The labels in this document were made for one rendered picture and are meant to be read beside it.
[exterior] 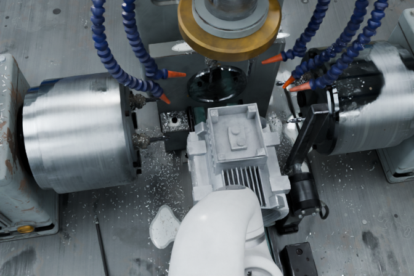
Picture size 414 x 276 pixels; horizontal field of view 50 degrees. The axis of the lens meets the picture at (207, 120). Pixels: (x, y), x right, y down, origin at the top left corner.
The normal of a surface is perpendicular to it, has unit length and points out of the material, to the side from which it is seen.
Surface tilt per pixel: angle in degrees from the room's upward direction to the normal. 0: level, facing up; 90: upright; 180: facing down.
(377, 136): 73
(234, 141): 0
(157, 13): 90
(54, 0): 0
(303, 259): 0
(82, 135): 32
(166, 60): 90
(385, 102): 39
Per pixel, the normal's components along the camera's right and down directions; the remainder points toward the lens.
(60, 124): 0.07, -0.15
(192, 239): -0.38, -0.68
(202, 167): 0.02, -0.48
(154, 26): 0.16, 0.87
